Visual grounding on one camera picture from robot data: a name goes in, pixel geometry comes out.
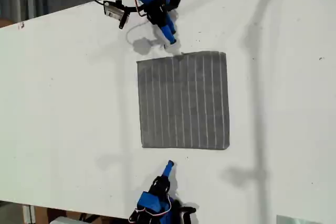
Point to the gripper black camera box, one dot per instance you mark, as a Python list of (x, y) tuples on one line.
[(115, 12), (187, 213)]

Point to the grey striped square towel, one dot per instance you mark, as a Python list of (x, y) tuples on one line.
[(183, 100)]

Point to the white box under table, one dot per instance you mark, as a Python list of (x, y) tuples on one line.
[(65, 220)]

